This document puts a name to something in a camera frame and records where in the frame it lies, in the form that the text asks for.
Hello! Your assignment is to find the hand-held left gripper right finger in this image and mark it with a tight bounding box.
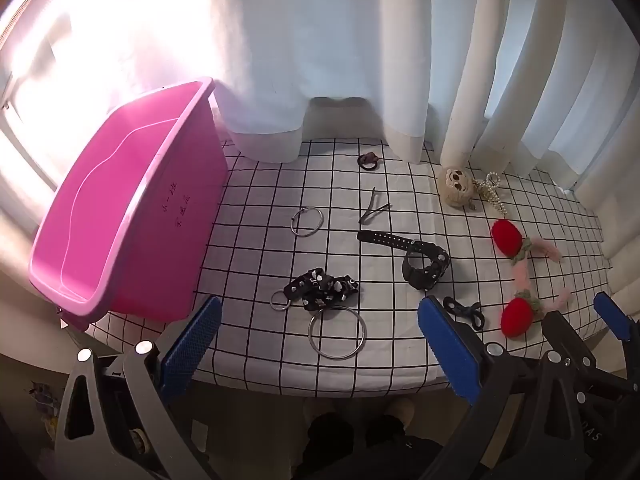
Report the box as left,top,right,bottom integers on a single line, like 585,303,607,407
419,295,606,480

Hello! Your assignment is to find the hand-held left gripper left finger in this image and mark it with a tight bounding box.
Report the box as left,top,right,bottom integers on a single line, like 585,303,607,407
54,295,222,480

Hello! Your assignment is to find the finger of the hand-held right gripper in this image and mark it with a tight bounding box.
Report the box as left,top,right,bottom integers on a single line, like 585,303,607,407
541,310,640,397
593,291,640,348

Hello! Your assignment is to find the black bow hair tie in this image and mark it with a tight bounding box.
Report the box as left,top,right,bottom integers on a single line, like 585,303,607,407
442,296,485,332

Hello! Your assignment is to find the pink strawberry plush headband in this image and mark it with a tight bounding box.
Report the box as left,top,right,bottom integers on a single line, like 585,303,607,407
491,218,573,337

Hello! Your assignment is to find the black spotted bow with ring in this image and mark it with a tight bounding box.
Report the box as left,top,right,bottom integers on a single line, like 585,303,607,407
270,267,360,313

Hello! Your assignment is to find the pink plastic tub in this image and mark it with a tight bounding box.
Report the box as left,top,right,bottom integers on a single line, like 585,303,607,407
28,77,228,332

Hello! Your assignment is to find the pearl hair claw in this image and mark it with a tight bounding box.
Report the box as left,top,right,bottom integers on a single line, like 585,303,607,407
472,171,506,218

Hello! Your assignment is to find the black wrist watch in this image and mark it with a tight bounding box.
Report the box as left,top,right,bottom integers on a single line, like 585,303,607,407
356,229,452,291

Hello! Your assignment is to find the black checked white tablecloth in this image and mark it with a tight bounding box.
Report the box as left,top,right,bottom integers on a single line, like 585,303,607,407
85,137,616,400

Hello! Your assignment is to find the large silver bangle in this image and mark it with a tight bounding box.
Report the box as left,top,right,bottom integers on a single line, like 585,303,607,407
307,305,368,360

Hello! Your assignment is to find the small silver bangle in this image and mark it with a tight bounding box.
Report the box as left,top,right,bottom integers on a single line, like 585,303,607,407
291,207,325,238

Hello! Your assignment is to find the black hair pin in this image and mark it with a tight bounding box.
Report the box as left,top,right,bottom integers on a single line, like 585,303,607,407
359,187,392,224

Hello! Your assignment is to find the beige knitted skull clip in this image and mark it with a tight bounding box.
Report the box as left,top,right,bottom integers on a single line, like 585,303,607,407
445,167,478,211

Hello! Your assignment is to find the white pleated curtain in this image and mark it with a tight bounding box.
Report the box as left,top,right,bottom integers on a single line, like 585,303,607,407
377,0,640,193

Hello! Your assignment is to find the white sheer curtain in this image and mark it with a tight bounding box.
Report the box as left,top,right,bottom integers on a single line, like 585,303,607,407
207,0,433,165

